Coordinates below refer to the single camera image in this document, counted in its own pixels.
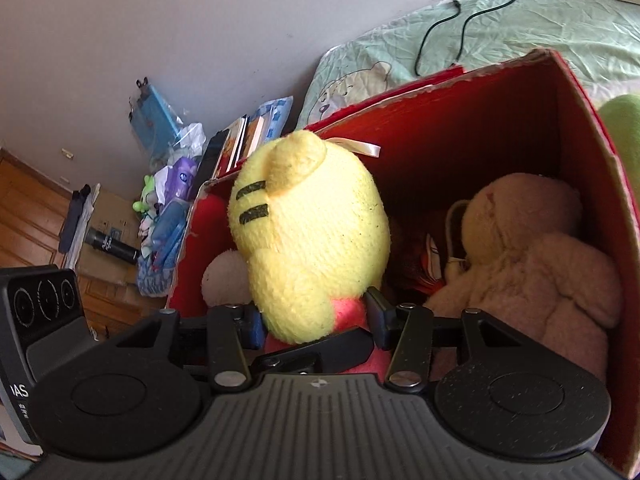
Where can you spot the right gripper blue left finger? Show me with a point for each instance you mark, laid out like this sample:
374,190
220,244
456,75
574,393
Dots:
253,329

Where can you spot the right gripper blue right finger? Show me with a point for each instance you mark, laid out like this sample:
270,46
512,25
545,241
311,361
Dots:
381,318

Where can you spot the white bunny plush blue ears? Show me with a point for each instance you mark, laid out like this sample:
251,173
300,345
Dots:
225,281

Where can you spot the yellow bear plush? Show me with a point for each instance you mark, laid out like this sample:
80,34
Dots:
308,220

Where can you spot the pink teddy bear plush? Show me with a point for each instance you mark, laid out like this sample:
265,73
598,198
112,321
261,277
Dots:
528,269

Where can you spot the hanging dark clothes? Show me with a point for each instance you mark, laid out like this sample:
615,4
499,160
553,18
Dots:
76,224

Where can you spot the black cylinder bottle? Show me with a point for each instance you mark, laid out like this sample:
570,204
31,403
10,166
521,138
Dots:
107,244

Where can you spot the wooden wardrobe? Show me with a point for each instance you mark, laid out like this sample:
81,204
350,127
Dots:
33,209

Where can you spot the small green figure toy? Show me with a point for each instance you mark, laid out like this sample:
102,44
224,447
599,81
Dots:
147,202

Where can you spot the purple white package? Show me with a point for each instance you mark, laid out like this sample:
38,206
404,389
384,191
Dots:
174,182

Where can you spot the black smartphone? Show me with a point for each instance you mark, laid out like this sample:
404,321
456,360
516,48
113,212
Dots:
208,162

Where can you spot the red cardboard box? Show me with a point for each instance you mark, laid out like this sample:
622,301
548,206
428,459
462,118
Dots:
440,140

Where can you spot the stack of books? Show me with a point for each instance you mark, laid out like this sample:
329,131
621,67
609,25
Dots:
243,138

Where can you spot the green plush toy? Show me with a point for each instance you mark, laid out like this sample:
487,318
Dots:
621,117

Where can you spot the green cartoon bed sheet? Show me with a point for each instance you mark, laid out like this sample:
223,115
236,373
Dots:
599,39

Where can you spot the red tassel rope charm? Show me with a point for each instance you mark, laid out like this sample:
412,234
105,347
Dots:
441,257

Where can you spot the blue plastic bag on wall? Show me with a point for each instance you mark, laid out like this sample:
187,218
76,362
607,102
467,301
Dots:
153,121

